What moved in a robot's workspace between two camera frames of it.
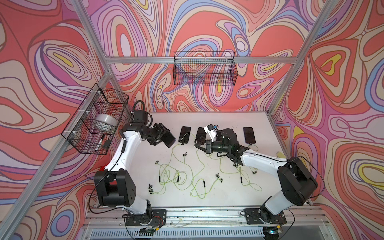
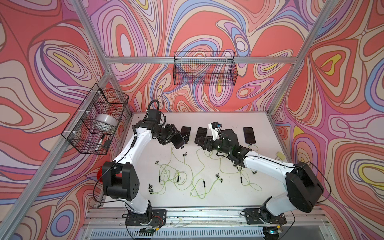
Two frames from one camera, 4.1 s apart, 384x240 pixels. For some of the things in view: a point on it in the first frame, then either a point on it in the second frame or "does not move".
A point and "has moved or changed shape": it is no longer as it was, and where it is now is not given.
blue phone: x=249 y=137 does not move
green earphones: x=199 y=173 does not move
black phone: x=168 y=139 has moved or changed shape
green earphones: x=255 y=172 does not move
